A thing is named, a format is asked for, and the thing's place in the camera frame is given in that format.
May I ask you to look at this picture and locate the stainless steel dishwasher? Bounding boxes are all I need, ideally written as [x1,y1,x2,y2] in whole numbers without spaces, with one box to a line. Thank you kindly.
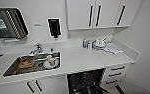
[66,67,112,94]

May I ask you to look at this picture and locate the blue dish soap bottle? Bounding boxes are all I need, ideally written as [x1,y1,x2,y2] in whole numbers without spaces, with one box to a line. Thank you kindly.
[82,38,89,50]

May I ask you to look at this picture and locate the small white bottle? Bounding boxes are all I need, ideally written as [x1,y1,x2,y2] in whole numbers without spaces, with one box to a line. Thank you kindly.
[87,40,94,51]

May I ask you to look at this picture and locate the stack of white dishes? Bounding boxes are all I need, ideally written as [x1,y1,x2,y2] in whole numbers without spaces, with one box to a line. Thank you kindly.
[92,37,109,51]

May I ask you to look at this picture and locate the chrome sink faucet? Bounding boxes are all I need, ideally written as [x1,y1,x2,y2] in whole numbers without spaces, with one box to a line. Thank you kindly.
[28,43,44,56]

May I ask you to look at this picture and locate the orange bowl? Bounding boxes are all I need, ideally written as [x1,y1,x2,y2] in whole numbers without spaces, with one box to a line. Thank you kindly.
[18,57,35,69]

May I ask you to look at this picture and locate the white under-sink cabinet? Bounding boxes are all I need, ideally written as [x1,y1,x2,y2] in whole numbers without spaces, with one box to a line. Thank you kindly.
[0,75,69,94]

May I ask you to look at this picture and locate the stainless steel sink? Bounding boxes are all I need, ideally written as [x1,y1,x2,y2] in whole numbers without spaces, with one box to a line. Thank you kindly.
[2,50,62,78]

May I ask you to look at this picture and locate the steel paper towel dispenser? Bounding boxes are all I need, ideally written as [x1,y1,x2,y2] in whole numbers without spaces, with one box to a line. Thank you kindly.
[0,7,30,43]

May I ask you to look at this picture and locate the black wall soap dispenser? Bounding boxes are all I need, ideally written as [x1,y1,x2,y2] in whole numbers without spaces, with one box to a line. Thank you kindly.
[46,17,63,40]

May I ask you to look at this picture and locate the white upper wall cabinet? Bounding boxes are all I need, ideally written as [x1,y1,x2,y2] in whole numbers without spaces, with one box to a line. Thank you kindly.
[66,0,143,32]

